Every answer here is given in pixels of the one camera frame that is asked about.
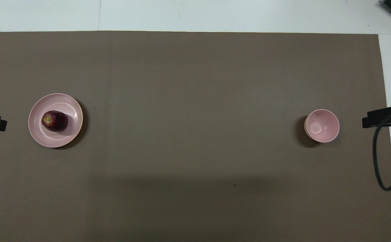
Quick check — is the dark red apple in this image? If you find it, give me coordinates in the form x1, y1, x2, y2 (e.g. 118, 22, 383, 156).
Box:
41, 110, 69, 132

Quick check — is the pink bowl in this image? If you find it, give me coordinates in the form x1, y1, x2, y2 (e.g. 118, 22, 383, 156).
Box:
304, 109, 340, 143

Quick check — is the pink plate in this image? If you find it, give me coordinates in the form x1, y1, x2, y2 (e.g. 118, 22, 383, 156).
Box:
28, 93, 83, 148

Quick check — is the brown paper table mat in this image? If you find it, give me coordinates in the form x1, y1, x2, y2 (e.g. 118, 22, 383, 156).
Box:
0, 31, 391, 242

